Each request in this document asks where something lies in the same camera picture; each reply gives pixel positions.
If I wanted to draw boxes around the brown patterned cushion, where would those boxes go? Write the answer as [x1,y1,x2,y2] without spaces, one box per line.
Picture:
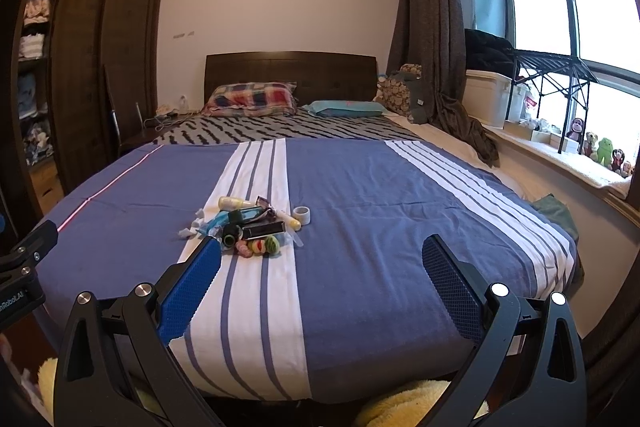
[373,63,422,117]

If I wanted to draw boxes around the white tape roll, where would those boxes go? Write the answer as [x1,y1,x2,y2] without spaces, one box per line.
[292,206,311,227]

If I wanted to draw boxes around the yellow fluffy rug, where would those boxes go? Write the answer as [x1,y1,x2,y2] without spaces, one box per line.
[38,358,450,427]

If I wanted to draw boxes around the green frog plush toy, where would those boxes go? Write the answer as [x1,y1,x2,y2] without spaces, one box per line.
[596,138,614,167]

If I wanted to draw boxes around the blue plastic wrapper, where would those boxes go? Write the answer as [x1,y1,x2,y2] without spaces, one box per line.
[193,210,229,236]

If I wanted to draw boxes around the clear plastic hinged box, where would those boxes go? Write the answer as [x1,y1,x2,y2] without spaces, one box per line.
[279,227,304,247]

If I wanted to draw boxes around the monkey plush toy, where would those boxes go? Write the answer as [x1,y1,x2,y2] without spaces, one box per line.
[566,117,585,142]

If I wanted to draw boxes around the teal pillow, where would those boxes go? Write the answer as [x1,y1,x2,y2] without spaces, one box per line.
[303,100,385,117]

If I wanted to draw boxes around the brown curtain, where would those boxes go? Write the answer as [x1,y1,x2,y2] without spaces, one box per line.
[387,0,499,167]

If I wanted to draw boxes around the dark wooden headboard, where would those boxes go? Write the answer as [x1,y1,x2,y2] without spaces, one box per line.
[203,51,378,104]

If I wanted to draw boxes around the dark wooden wardrobe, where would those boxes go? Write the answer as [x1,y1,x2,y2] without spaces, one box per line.
[1,0,160,228]

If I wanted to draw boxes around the brown foil wrapper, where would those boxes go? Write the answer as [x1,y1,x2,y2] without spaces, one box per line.
[256,196,277,219]

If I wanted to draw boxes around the blue white striped bedspread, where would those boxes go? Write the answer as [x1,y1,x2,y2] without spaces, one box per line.
[38,138,578,403]

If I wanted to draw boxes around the black folding rack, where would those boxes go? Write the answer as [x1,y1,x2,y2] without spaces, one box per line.
[506,49,598,154]

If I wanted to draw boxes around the dark green bottle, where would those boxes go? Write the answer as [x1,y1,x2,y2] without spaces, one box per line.
[220,207,262,248]

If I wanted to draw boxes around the black white patterned sheet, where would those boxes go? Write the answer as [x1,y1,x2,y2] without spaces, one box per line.
[153,111,419,146]

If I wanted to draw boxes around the colourful yarn balls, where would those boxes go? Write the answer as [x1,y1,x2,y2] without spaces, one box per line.
[234,235,281,258]

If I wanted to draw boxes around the black rectangular case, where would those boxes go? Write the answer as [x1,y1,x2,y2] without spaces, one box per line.
[242,220,286,241]

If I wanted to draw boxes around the white storage box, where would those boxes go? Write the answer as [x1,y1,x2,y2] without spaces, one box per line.
[462,70,511,128]

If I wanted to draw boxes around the plaid red blue pillow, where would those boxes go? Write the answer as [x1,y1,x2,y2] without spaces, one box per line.
[201,82,297,117]

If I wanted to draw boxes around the white yellow capped tube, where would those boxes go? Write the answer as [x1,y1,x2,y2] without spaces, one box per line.
[276,210,302,232]

